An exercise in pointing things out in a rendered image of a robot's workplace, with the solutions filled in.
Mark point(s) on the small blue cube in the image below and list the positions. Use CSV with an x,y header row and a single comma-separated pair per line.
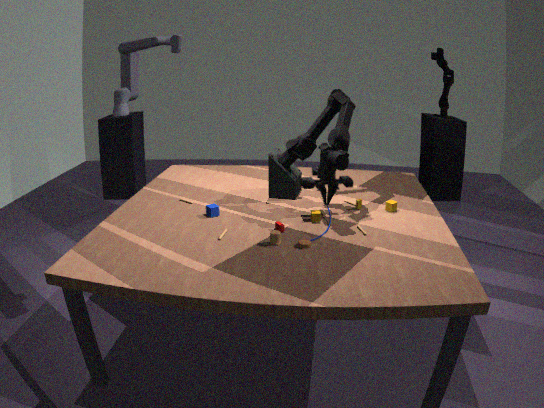
x,y
212,210

